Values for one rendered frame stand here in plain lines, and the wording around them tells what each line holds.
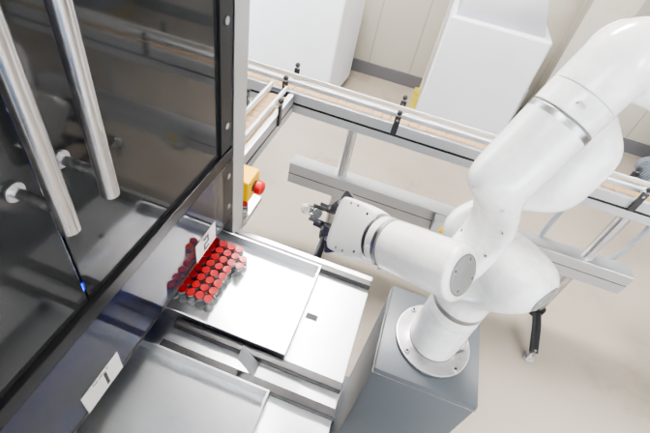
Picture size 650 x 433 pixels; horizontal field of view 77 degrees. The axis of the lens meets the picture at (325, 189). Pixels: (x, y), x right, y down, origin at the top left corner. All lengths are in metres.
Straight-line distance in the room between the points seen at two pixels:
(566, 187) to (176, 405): 0.83
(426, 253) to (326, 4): 2.66
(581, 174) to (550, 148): 0.19
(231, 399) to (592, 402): 1.87
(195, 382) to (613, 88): 0.88
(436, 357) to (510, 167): 0.62
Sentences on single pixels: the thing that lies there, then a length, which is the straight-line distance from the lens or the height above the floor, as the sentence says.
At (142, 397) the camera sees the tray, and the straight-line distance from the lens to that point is 0.98.
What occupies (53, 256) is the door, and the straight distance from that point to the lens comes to 0.60.
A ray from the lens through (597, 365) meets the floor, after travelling 2.61.
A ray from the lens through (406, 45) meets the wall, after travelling 4.00.
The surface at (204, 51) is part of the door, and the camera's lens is 0.74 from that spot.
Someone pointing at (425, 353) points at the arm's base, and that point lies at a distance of 1.08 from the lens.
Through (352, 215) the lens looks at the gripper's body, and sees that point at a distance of 0.71.
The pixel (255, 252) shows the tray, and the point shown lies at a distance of 1.14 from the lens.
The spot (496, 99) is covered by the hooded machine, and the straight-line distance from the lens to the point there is 3.23.
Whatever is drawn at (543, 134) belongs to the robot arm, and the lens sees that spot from 0.58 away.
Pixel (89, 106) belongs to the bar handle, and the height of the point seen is 1.55.
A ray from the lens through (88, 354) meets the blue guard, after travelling 0.77.
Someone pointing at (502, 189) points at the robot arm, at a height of 1.47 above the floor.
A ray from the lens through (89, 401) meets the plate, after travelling 0.85.
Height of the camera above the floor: 1.79
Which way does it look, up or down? 42 degrees down
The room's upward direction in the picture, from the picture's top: 13 degrees clockwise
